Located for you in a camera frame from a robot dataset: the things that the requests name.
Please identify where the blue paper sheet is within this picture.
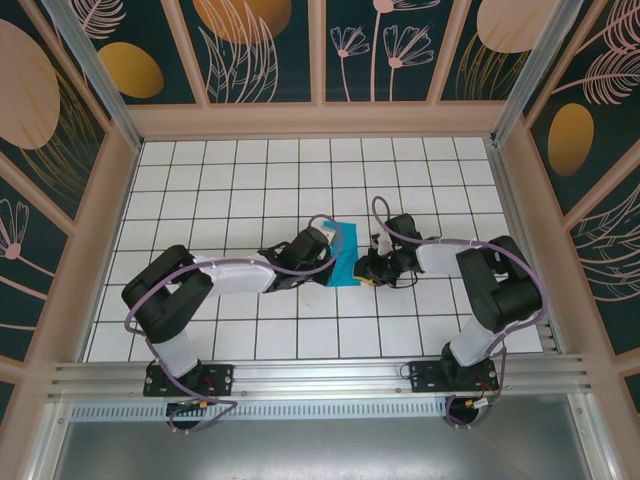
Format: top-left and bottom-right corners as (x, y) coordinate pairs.
(322, 217), (361, 289)

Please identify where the grey metal panel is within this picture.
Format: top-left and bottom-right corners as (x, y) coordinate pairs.
(47, 417), (616, 480)

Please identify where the thin black cable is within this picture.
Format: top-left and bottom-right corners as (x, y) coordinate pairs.
(379, 269), (420, 291)

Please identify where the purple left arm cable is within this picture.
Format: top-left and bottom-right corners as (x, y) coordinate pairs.
(123, 214), (345, 437)

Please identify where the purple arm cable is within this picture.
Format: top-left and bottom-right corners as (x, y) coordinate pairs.
(372, 196), (550, 431)
(123, 214), (345, 437)

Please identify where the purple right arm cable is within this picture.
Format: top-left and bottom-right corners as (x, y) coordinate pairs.
(372, 196), (550, 431)

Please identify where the aluminium mounting rail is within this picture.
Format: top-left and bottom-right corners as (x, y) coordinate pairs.
(47, 353), (594, 401)

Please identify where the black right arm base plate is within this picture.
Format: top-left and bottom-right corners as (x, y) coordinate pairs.
(409, 358), (499, 394)

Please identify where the aluminium side rail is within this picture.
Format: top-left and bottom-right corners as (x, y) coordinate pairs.
(485, 139), (564, 354)

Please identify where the slotted metal cable tray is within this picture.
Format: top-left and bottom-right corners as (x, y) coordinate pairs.
(69, 399), (451, 421)

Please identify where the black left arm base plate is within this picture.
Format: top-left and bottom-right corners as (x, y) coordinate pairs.
(143, 363), (235, 398)

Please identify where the aluminium frame post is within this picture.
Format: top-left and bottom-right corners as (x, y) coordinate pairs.
(42, 0), (144, 151)
(489, 0), (576, 146)

